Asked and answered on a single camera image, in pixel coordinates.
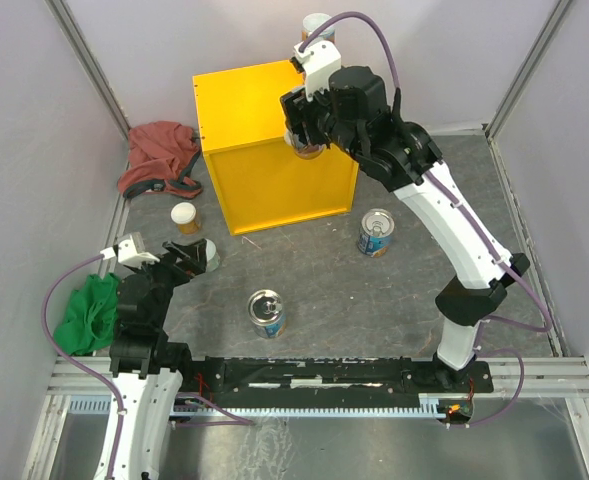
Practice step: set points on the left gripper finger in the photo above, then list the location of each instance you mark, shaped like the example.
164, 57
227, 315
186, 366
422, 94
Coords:
194, 265
190, 250

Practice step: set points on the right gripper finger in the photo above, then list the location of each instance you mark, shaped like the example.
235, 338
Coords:
292, 104
315, 128

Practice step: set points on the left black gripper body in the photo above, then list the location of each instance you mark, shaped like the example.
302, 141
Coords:
164, 276

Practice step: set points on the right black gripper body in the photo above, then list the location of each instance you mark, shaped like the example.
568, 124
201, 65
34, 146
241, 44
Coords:
343, 136

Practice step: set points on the orange snack can with spoon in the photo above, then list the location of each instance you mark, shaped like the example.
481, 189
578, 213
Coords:
304, 151

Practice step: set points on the tall snack can with spoon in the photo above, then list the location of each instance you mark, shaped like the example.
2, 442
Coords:
314, 20

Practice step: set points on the blue soup can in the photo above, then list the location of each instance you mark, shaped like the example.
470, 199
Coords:
376, 228
267, 313

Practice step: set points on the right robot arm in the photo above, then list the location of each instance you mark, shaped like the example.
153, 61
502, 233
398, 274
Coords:
410, 165

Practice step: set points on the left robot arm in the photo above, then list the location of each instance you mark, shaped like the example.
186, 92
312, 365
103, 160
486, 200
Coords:
147, 368

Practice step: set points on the yellow wooden box counter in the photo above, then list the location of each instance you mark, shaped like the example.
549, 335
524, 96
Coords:
259, 181

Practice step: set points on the small orange jar white lid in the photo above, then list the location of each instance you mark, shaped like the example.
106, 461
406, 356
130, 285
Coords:
186, 218

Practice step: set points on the green crumpled cloth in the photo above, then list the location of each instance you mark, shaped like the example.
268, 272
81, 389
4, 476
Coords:
90, 316

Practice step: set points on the blue soup can front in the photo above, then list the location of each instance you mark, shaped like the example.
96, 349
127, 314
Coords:
267, 313

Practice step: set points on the red crumpled cloth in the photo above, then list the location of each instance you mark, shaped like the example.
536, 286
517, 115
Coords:
161, 159

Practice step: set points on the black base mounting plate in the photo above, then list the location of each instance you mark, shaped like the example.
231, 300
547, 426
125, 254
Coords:
308, 383

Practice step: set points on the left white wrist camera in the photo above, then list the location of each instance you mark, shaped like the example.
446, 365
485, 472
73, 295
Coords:
129, 250

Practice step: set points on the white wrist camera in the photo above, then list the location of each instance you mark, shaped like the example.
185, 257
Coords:
319, 60
129, 250

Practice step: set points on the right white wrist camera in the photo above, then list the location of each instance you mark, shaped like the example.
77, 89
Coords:
319, 60

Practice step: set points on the right aluminium corner post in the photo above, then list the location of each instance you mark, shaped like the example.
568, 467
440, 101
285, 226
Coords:
528, 67

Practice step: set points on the aluminium corner post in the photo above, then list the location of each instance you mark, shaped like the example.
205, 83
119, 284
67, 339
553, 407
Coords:
528, 67
70, 28

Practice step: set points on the left aluminium corner post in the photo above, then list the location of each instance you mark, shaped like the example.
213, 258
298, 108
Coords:
70, 28

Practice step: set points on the aluminium front frame rail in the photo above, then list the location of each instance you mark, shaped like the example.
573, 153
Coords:
87, 385

